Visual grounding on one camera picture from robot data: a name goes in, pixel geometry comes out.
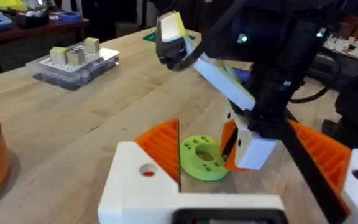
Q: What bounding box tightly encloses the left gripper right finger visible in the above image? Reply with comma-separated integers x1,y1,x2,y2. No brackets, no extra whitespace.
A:
279,119,358,224

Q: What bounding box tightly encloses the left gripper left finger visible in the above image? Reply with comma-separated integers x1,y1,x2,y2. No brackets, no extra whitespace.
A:
97,119,181,224

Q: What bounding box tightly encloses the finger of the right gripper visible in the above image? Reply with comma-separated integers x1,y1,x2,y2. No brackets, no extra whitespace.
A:
220,105,239,157
224,126,277,172

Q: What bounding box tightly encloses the green disc with holes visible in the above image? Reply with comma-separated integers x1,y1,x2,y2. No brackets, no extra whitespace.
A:
179,134,230,182

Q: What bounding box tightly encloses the heap of white printed parts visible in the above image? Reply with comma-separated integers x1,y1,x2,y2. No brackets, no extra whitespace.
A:
323,34,358,59

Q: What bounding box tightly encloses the green board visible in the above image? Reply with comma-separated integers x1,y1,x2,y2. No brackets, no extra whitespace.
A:
142,29,197,43

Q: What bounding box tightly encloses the clear box with metal blocks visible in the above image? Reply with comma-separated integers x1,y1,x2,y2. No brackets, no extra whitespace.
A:
26,37,121,91

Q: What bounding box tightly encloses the blue tape roll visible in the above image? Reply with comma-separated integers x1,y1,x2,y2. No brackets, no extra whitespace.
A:
57,11,83,24

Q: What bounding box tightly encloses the dark wooden side table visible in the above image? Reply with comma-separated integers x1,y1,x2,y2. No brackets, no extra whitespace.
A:
0,17,91,78

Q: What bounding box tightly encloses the black box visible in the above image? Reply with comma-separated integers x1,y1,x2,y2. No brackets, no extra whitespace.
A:
16,9,50,29

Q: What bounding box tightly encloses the yellow box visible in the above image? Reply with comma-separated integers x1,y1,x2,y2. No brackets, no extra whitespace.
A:
0,0,28,12

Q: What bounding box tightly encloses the black cable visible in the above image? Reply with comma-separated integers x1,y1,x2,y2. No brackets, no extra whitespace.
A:
289,58,344,105

